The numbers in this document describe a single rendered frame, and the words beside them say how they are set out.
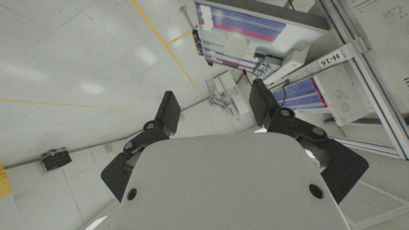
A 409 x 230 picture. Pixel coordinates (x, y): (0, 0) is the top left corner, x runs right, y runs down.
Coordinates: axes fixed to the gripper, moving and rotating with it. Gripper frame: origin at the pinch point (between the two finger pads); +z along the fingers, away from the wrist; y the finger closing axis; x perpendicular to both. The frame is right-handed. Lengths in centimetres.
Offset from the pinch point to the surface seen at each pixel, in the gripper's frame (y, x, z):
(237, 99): 76, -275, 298
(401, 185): 202, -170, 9
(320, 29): 55, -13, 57
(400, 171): 222, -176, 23
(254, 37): 29, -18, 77
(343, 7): 68, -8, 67
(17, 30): -158, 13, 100
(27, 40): -164, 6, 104
